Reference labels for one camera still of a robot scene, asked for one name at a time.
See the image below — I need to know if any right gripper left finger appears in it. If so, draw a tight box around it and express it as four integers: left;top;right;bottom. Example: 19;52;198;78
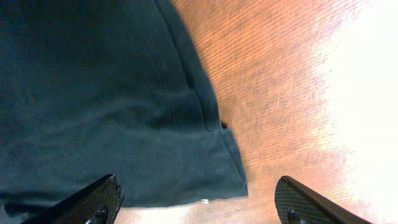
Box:
23;174;124;224

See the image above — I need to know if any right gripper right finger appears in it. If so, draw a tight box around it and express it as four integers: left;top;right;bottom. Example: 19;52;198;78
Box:
274;175;370;224

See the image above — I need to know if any dark green black t-shirt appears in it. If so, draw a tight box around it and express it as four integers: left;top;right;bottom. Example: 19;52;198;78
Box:
1;0;248;208

